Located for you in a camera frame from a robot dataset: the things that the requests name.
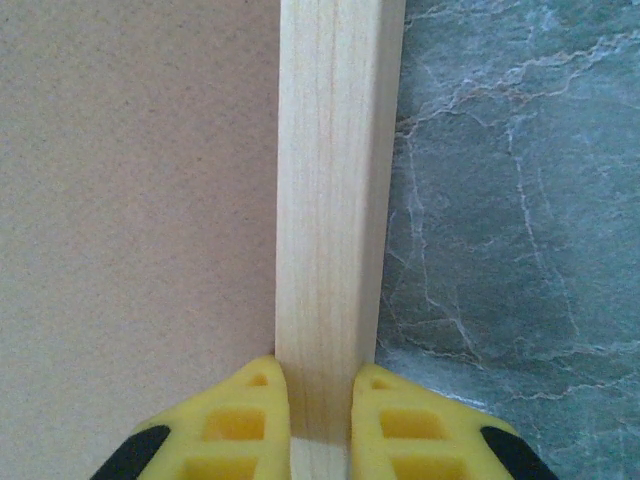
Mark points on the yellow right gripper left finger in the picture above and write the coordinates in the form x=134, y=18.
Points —
x=225, y=440

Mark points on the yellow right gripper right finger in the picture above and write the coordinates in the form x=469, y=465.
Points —
x=415, y=440

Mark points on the light wooden picture frame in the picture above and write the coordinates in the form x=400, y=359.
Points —
x=330, y=200

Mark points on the brown hardboard backing board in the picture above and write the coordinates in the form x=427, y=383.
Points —
x=135, y=200

